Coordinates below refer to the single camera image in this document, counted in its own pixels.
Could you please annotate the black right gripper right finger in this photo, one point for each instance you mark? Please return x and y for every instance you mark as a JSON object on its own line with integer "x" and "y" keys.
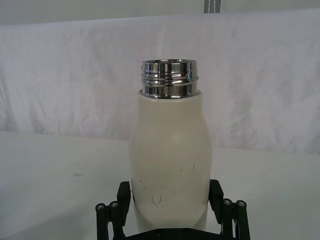
{"x": 220, "y": 200}

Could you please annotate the white table cloth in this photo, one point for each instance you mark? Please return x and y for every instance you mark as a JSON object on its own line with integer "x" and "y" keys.
{"x": 50, "y": 175}

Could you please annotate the cream vacuum bottle steel neck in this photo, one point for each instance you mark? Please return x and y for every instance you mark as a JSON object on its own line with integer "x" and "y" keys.
{"x": 172, "y": 150}

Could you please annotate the grey striped post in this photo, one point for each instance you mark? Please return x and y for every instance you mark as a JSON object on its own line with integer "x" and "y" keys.
{"x": 212, "y": 6}

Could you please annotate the white curtain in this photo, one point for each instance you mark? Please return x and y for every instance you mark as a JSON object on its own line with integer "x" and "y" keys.
{"x": 62, "y": 75}

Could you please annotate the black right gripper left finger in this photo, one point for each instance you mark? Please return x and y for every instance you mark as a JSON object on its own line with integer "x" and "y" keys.
{"x": 122, "y": 200}

